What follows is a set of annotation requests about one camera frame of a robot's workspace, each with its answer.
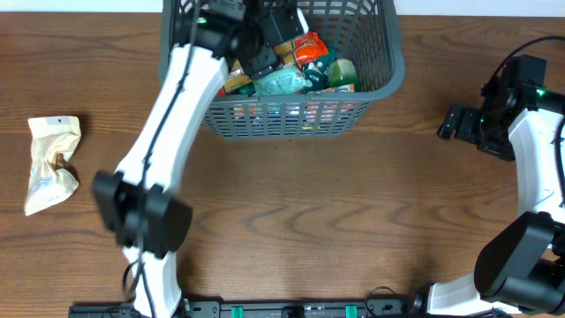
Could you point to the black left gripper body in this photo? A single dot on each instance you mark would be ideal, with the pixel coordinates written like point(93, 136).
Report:
point(263, 57)

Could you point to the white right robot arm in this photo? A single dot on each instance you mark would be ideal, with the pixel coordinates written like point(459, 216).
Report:
point(520, 271)

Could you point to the green coffee sachet bag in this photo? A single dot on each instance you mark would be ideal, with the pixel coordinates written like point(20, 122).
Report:
point(316, 71)

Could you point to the colourful tissue multipack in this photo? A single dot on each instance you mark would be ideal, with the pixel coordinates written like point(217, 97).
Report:
point(348, 88)

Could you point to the grey plastic lattice basket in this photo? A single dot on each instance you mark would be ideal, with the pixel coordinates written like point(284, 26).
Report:
point(365, 32)

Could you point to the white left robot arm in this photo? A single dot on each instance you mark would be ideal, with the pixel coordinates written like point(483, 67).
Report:
point(138, 202)

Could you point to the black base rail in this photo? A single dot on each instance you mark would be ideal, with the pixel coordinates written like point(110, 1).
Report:
point(151, 302)

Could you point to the green lid jar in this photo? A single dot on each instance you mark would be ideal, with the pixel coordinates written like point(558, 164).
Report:
point(343, 72)

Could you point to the red spaghetti packet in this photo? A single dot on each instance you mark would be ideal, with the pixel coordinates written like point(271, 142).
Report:
point(305, 49)

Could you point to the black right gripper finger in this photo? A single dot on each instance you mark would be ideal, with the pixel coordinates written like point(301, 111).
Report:
point(450, 123)
point(468, 126)

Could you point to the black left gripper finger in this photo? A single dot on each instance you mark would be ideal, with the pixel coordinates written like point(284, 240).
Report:
point(261, 64)
point(282, 24)

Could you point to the mint green snack packet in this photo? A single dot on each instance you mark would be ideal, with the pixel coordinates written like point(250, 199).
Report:
point(287, 81)

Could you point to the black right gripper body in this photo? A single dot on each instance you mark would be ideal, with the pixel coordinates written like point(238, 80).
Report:
point(464, 124)

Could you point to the beige paper snack bag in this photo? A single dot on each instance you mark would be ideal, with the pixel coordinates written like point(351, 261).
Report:
point(54, 141)

